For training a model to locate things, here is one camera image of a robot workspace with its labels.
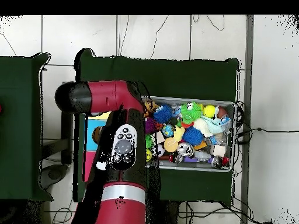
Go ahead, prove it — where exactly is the black cable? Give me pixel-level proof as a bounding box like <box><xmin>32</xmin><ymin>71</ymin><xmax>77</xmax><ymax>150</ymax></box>
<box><xmin>235</xmin><ymin>127</ymin><xmax>299</xmax><ymax>144</ymax></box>

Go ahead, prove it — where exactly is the black stand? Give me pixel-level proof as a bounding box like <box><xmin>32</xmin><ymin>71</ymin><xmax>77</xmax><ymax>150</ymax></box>
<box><xmin>41</xmin><ymin>81</ymin><xmax>74</xmax><ymax>165</ymax></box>

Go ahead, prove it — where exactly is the blue puffer ball with eyes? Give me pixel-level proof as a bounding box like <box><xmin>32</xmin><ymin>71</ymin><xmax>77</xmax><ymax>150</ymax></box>
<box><xmin>152</xmin><ymin>104</ymin><xmax>174</xmax><ymax>124</ymax></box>

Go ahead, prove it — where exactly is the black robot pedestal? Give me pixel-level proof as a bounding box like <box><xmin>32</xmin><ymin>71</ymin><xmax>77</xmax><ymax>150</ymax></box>
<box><xmin>163</xmin><ymin>200</ymin><xmax>180</xmax><ymax>224</ymax></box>

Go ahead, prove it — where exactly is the grey rounded stand base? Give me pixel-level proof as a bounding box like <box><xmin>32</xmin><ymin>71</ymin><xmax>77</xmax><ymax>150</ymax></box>
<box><xmin>39</xmin><ymin>163</ymin><xmax>69</xmax><ymax>190</ymax></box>

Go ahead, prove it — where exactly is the purple spiky monster toy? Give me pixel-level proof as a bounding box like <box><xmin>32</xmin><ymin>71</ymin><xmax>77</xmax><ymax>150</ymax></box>
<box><xmin>145</xmin><ymin>117</ymin><xmax>158</xmax><ymax>134</ymax></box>

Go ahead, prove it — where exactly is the dark green tablecloth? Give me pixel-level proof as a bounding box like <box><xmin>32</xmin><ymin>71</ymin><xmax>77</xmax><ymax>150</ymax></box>
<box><xmin>0</xmin><ymin>52</ymin><xmax>54</xmax><ymax>202</ymax></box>
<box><xmin>74</xmin><ymin>48</ymin><xmax>240</xmax><ymax>207</ymax></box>

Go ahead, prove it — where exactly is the wooden box with three holes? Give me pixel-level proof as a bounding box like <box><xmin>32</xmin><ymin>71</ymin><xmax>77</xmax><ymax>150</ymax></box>
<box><xmin>81</xmin><ymin>111</ymin><xmax>112</xmax><ymax>183</ymax></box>

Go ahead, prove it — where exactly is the mint green cloth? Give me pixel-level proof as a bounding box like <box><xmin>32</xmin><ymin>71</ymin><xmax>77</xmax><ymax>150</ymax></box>
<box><xmin>201</xmin><ymin>114</ymin><xmax>231</xmax><ymax>134</ymax></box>

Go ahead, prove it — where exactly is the globe print ball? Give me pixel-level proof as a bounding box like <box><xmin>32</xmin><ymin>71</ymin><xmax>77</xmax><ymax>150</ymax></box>
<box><xmin>162</xmin><ymin>124</ymin><xmax>175</xmax><ymax>138</ymax></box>

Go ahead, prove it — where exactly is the green spiky puffer toy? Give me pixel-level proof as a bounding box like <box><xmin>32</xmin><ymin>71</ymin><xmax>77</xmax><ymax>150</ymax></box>
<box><xmin>180</xmin><ymin>101</ymin><xmax>203</xmax><ymax>124</ymax></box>

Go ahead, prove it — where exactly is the plain blue puffer ball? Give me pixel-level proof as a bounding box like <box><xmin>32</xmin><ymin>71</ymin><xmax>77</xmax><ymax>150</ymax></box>
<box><xmin>182</xmin><ymin>126</ymin><xmax>205</xmax><ymax>146</ymax></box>

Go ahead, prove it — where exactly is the grey floor strip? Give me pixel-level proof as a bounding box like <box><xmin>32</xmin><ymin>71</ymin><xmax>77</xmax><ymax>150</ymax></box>
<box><xmin>240</xmin><ymin>15</ymin><xmax>255</xmax><ymax>224</ymax></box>

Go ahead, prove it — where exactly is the yellow tennis ball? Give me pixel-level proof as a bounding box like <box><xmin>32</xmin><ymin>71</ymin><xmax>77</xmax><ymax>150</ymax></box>
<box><xmin>202</xmin><ymin>104</ymin><xmax>217</xmax><ymax>118</ymax></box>

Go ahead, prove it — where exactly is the metal mesh bin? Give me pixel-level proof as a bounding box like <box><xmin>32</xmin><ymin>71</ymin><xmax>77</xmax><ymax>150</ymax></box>
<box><xmin>141</xmin><ymin>95</ymin><xmax>237</xmax><ymax>173</ymax></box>

